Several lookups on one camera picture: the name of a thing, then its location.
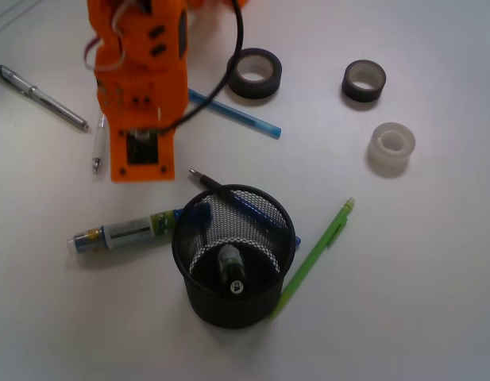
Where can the dark blue ballpoint pen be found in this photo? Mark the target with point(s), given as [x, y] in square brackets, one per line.
[213, 184]

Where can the large black tape roll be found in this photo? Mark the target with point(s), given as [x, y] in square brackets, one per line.
[257, 74]

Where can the silver metal pen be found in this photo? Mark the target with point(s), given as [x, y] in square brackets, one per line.
[31, 91]

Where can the black mesh pen holder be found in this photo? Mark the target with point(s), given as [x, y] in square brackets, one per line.
[233, 245]

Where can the blue cap marker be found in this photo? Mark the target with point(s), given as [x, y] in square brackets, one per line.
[108, 237]

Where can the clear white pen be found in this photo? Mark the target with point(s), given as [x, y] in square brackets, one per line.
[99, 153]

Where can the green mechanical pencil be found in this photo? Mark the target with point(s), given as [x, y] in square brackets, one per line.
[325, 241]

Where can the clear tape roll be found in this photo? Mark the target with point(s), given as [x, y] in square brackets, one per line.
[391, 145]

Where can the black cap marker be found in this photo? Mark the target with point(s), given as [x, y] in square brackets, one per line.
[231, 270]

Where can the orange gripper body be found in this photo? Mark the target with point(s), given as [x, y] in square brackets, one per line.
[141, 75]

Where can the light blue pen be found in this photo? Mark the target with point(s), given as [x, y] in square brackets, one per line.
[245, 119]

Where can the small black tape roll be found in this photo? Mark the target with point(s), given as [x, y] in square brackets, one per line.
[363, 81]

